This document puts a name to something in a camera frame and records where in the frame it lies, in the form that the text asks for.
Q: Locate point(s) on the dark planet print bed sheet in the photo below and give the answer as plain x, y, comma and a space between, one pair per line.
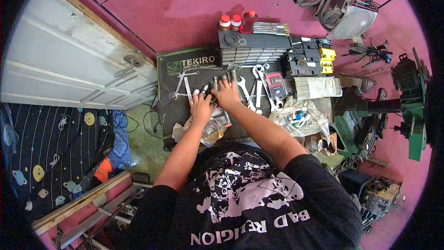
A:
52, 152

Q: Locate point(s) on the stack of grey paper sheets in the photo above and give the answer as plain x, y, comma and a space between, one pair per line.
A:
317, 87

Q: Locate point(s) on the black blue tool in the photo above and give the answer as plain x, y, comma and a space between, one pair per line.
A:
373, 54

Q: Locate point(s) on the person's left hand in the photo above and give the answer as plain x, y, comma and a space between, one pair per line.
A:
200, 108

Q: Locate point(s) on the clear plastic bag of parts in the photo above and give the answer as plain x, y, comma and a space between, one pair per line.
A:
301, 119

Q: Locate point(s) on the brown cardboard box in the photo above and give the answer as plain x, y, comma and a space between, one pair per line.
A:
324, 144

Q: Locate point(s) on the black tool mat green edge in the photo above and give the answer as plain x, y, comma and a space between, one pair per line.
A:
173, 111

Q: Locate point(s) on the stack of silver metal strips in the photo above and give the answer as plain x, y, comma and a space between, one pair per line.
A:
271, 28

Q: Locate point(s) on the blue patterned cloth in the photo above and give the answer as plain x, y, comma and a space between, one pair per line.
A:
121, 142

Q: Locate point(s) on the clear face shield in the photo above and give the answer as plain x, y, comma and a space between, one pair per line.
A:
352, 19

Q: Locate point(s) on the person's right hand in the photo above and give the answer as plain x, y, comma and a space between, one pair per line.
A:
227, 97

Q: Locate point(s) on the wooden frame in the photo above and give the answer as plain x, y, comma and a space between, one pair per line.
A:
86, 208

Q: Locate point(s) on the silver combination wrench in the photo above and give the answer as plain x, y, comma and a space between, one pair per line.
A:
179, 85

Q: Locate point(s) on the dirty engine block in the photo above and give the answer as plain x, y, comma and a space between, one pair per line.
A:
380, 194

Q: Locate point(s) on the orange cloth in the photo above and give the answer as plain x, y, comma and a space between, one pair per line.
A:
103, 170

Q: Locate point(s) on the black yellow tool case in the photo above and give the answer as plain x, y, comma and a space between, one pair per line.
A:
308, 59

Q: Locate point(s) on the person's right fingers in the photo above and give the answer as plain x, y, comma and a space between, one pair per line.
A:
229, 85

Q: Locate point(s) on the green machine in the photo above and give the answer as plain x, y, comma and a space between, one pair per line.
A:
412, 111

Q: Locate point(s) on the person's body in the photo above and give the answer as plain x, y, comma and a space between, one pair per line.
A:
242, 198

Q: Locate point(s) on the black drawer organizer box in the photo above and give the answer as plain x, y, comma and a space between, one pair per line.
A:
253, 50

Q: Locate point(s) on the white panel door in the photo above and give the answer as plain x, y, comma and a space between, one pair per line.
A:
69, 62

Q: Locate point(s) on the person's left thumb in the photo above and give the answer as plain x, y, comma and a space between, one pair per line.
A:
209, 98

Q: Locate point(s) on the red black blister packet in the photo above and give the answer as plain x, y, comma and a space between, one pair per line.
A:
276, 85

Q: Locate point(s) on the small thin silver wrench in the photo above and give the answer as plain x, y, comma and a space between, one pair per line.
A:
189, 73

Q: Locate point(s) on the tall silver socket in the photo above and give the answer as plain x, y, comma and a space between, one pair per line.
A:
215, 84

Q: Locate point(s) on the clear plastic container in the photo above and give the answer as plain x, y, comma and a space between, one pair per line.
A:
212, 132

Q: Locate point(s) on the person's left fingers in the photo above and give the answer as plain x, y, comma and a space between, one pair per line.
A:
196, 98

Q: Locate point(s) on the short silver open-end wrench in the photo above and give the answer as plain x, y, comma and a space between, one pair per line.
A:
245, 93

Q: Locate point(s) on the red liquid bottle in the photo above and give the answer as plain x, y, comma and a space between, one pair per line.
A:
248, 22

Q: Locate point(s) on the person's right thumb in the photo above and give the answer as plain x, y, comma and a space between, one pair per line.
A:
215, 93

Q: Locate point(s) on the flat silver metal bar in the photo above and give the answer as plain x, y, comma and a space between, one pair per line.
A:
187, 88

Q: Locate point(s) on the small red cap bottle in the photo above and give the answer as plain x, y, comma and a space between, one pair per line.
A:
236, 22
224, 23

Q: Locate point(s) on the small clear red-rim case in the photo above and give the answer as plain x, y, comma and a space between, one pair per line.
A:
222, 116

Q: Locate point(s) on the long silver combination spanner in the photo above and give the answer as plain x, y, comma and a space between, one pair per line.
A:
269, 88

